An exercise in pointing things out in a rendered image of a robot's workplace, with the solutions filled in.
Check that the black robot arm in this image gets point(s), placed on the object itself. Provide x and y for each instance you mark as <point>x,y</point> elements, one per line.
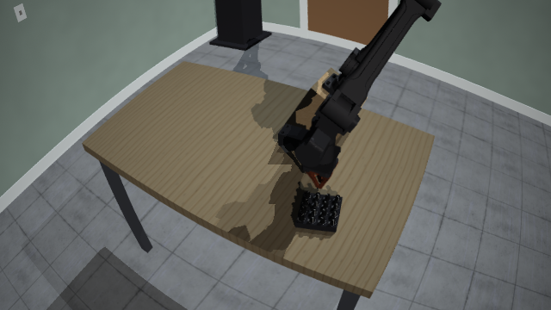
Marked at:
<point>337,111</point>

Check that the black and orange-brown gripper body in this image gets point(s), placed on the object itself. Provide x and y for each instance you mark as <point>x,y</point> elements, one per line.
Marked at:
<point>327,163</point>

